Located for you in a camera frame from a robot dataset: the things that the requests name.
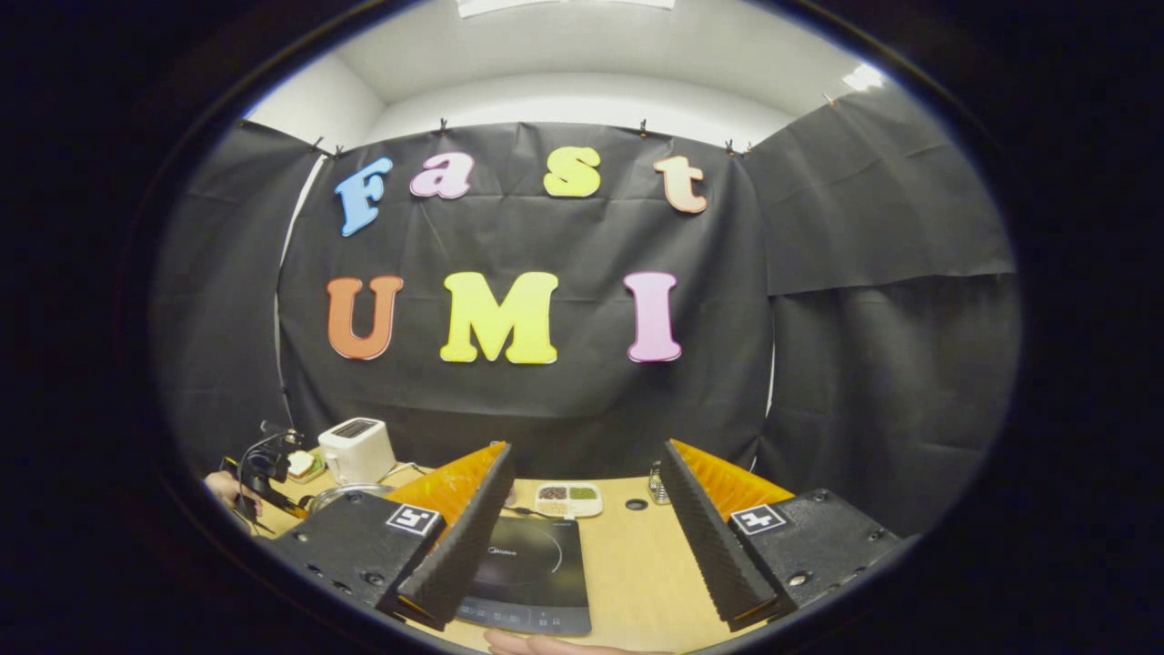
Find stainless steel pot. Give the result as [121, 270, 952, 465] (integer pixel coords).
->
[305, 482, 396, 515]

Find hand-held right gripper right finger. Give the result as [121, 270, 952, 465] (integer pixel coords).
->
[659, 438, 915, 633]

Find black induction cooktop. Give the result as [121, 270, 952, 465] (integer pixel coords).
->
[455, 515, 594, 638]

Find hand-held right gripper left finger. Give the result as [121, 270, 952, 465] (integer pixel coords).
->
[268, 441, 515, 631]

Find white toaster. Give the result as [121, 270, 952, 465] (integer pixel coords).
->
[317, 418, 397, 486]

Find white compartment tray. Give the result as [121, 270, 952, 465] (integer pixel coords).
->
[535, 482, 604, 519]

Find large ceiling light panel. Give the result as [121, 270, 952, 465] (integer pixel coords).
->
[455, 0, 678, 19]

